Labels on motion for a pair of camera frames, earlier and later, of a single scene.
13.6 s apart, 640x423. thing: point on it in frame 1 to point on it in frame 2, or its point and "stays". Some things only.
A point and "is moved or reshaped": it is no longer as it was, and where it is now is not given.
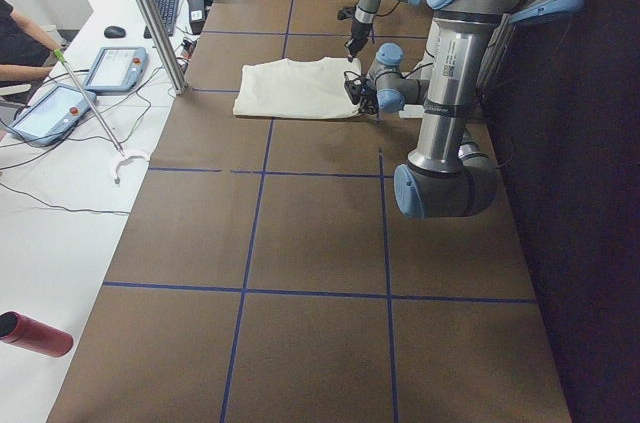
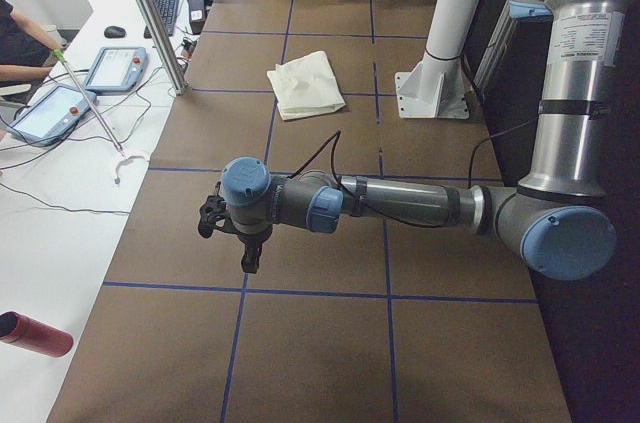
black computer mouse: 115,32 stays
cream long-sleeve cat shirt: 296,89 is moved or reshaped
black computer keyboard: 166,2 stays
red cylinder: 20,330 stays
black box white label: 196,6 stays
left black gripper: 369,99 to 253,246
